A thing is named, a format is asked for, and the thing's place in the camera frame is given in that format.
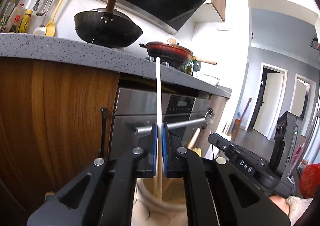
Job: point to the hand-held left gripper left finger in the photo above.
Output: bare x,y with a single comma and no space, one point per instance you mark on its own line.
155,152

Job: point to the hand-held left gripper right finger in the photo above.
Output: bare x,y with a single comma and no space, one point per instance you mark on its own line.
164,152

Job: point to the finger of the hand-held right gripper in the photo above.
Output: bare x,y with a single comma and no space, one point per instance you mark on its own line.
252,155
220,144

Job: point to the white ceramic utensil jar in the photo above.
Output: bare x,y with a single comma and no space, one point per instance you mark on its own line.
172,206

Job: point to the cream chopstick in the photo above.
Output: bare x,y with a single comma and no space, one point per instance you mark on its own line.
158,90

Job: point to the person's right hand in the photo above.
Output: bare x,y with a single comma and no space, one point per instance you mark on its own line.
278,206

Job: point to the yellow tulip-top utensil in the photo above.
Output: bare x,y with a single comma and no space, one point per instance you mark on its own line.
198,151

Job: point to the wooden chair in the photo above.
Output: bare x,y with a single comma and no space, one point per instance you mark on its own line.
241,118

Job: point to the white door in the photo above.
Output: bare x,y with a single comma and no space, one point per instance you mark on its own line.
270,105

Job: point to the red garment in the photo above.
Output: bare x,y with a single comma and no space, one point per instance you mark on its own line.
308,181

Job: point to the dark door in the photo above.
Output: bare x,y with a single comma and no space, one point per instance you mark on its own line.
258,100

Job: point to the stainless steel oven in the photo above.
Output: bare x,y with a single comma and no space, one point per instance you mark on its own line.
137,103

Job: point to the white bowl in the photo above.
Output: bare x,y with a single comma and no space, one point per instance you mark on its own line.
212,79

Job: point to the green olive oil bottle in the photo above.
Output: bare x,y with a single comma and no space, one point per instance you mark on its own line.
190,68

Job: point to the gas stove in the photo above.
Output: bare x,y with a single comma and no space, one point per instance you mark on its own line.
166,63

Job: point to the wooden cabinet door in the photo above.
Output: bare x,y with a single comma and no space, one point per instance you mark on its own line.
55,115

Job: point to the yellow hanging spoon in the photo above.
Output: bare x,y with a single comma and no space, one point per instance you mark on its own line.
50,29

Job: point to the hanging metal spatula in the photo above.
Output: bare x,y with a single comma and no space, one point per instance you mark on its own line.
40,31

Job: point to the dark soy sauce bottle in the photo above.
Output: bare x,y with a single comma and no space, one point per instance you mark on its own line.
14,27

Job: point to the large bottle with red cap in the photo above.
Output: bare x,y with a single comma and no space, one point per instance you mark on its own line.
15,13

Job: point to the clear bottle with yellow cap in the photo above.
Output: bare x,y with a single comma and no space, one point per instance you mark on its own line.
8,10

